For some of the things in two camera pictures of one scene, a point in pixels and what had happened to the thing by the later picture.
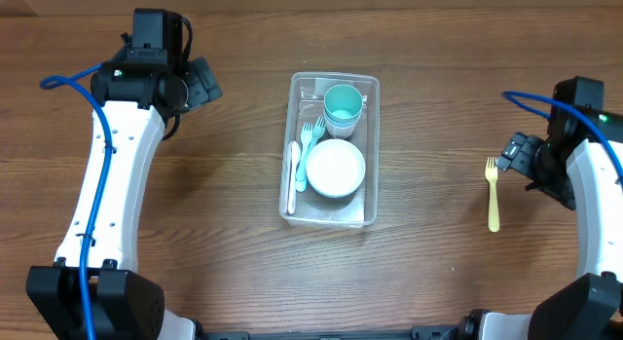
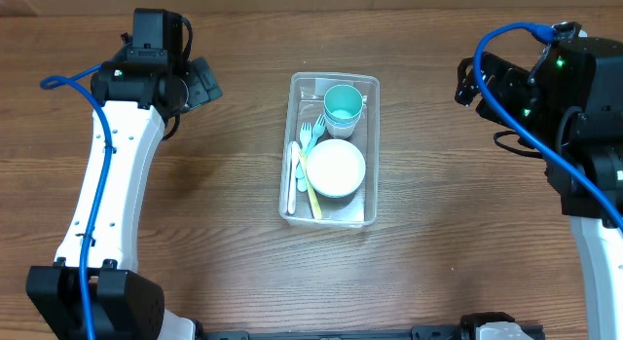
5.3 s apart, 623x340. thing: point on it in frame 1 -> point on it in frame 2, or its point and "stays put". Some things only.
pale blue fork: [319, 131] stays put
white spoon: [294, 152] stays put
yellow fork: [492, 172] -> [313, 199]
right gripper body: [542, 163] -> [528, 104]
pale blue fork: [306, 135] stays put
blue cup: [342, 124] stays put
